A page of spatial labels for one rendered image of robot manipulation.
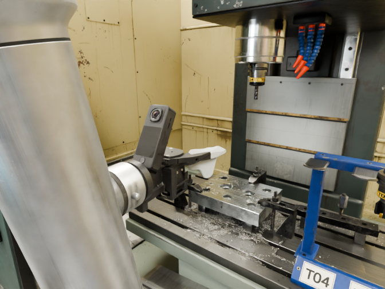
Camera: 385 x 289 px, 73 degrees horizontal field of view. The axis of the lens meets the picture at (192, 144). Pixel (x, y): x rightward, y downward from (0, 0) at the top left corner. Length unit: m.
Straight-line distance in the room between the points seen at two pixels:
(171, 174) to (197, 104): 1.64
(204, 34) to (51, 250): 1.92
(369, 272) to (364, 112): 0.65
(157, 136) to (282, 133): 1.00
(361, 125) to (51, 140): 1.26
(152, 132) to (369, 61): 1.04
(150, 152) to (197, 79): 1.66
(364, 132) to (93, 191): 1.24
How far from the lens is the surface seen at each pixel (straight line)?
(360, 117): 1.33
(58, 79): 0.17
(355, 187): 1.41
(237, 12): 0.74
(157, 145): 0.43
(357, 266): 0.97
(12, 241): 0.81
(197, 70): 2.06
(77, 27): 1.61
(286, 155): 1.39
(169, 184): 0.47
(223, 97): 1.94
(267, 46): 0.84
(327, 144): 1.33
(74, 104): 0.18
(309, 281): 0.82
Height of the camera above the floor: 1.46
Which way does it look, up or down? 17 degrees down
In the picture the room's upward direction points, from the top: straight up
